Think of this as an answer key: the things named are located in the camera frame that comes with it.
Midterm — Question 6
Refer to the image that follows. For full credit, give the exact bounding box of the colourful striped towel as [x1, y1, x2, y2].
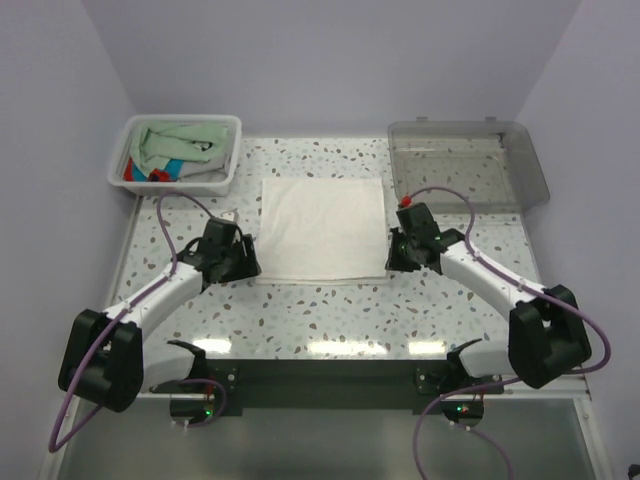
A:
[122, 157, 183, 183]

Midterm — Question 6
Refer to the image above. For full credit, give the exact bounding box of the mint green towel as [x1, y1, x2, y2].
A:
[129, 121, 229, 177]

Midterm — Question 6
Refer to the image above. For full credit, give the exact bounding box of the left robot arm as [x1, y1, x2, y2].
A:
[58, 218, 261, 412]

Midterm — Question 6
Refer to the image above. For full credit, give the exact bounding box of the clear grey plastic bin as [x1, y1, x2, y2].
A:
[388, 118, 550, 214]

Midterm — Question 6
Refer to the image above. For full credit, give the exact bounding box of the white plastic basket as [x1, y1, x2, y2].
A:
[108, 115, 242, 196]

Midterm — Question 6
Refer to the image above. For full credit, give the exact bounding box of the white towel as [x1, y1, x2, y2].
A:
[256, 178, 388, 285]

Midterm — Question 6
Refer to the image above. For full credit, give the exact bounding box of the aluminium frame rail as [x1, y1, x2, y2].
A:
[62, 319, 594, 401]

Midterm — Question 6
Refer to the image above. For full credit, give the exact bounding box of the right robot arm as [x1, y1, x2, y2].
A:
[386, 203, 592, 393]

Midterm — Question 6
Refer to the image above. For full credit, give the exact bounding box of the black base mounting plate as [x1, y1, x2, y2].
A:
[205, 359, 504, 416]

